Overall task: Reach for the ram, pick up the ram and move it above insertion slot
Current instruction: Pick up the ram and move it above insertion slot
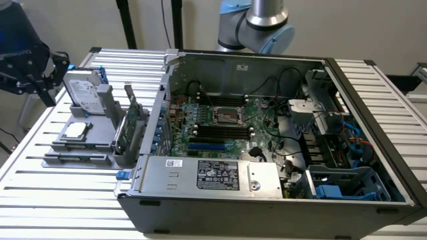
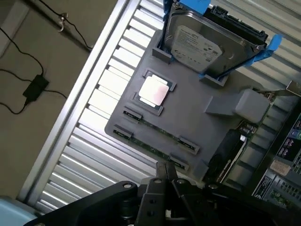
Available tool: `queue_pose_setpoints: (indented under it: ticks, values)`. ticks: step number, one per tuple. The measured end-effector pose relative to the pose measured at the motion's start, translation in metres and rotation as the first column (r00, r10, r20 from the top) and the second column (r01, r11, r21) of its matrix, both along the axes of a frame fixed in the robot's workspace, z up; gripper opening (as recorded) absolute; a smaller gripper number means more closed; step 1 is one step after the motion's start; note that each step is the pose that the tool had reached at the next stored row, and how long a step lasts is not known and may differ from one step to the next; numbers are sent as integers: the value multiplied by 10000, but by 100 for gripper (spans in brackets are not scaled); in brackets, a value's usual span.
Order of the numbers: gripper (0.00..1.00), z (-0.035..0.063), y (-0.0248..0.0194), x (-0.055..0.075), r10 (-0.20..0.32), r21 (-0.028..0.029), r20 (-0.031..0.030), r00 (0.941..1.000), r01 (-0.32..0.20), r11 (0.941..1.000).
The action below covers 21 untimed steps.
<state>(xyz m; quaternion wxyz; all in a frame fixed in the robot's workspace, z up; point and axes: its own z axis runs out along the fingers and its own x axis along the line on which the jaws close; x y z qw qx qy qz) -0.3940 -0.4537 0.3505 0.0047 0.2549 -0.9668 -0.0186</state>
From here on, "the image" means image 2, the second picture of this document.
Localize green RAM stick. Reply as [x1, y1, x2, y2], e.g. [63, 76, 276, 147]
[124, 110, 196, 152]

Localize black graphics card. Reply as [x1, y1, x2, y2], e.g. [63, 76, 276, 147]
[203, 81, 301, 186]

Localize grey plastic parts rack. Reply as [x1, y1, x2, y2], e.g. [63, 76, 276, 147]
[104, 28, 271, 183]

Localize open PC case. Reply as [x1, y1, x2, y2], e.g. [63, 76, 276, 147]
[251, 94, 301, 209]

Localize silver CPU chip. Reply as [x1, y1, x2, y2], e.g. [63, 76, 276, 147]
[138, 75, 170, 107]

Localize light blue plastic object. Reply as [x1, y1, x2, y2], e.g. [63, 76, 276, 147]
[0, 195, 40, 226]

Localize black power adapter brick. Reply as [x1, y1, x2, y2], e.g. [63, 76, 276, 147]
[22, 74, 50, 104]

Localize silver hard disk drive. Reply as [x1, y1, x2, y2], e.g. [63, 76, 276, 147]
[164, 5, 269, 78]

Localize blue plastic disk caddy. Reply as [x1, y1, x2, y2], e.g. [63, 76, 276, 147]
[161, 0, 284, 82]

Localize small metal hook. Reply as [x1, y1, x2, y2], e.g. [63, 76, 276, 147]
[57, 13, 69, 32]

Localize black power adapter with cable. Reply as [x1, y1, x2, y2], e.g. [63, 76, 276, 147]
[0, 68, 68, 115]

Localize long black floor cable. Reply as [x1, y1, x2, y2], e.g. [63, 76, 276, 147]
[22, 0, 95, 51]

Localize thin black adapter cable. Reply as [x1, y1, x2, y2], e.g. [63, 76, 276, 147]
[0, 27, 45, 76]

